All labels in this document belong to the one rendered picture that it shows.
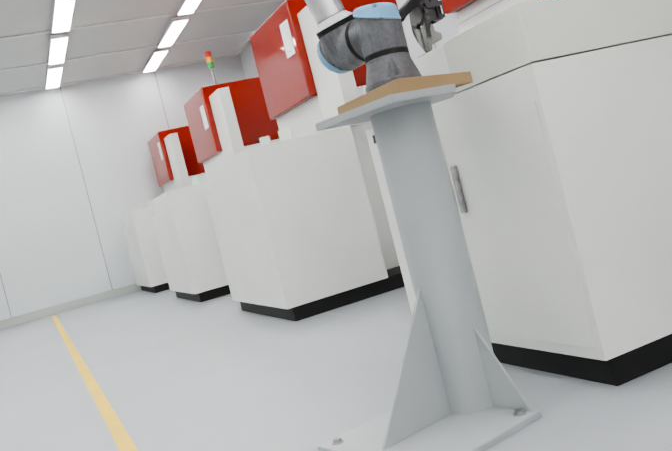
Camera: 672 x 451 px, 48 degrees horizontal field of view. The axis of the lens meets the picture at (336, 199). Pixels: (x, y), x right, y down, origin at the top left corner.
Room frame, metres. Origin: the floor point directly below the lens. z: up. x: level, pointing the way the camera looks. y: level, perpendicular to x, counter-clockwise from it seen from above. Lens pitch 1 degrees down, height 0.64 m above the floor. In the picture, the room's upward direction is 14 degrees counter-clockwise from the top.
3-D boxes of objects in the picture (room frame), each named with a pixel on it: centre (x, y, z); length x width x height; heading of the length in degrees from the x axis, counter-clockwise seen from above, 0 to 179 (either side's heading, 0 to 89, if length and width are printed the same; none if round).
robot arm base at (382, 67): (1.95, -0.22, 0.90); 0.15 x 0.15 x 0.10
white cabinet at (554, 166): (2.36, -0.63, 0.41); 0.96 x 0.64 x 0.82; 23
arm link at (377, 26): (1.96, -0.21, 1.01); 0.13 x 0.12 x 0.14; 39
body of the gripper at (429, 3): (2.29, -0.40, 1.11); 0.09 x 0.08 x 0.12; 113
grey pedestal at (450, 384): (1.89, -0.13, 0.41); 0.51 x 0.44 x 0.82; 126
